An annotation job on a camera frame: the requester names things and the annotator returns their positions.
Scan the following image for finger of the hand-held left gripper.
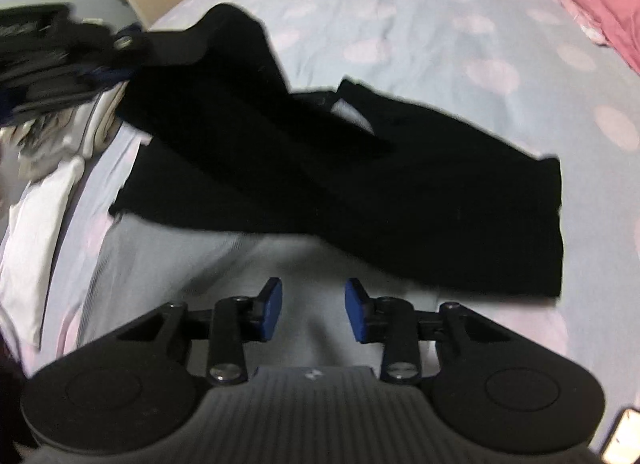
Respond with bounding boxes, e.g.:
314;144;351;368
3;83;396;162
92;28;152;88

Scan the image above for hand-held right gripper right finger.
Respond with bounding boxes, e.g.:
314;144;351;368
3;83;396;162
344;277;507;386

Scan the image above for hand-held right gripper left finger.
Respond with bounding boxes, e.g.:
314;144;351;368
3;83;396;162
117;277;284;388

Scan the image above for black and grey sweater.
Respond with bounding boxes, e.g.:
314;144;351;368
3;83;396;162
77;3;564;370

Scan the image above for stack of folded clothes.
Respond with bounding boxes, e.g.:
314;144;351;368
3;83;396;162
0;79;132;182

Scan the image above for white folded cloth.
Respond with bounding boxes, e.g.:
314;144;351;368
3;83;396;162
0;157;87;347

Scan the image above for smartphone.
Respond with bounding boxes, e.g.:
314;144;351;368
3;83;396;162
600;408;640;464

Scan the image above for polka dot bed sheet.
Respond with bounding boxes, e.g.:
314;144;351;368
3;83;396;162
0;0;640;445

